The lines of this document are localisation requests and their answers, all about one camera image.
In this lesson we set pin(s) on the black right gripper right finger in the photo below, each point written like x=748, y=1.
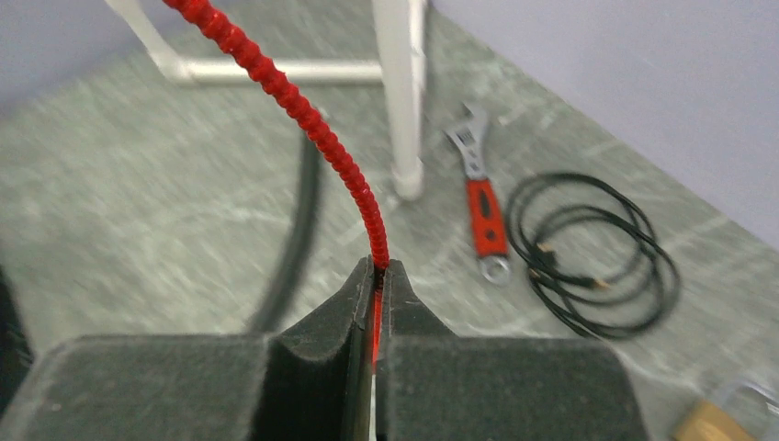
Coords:
x=433, y=384

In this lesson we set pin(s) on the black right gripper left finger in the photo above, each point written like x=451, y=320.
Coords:
x=310, y=382

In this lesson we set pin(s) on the brass padlock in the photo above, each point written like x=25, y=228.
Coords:
x=709, y=420

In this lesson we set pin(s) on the red handled adjustable wrench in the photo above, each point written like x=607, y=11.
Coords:
x=489, y=237

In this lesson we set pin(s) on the white pvc pipe frame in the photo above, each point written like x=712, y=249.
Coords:
x=400, y=68

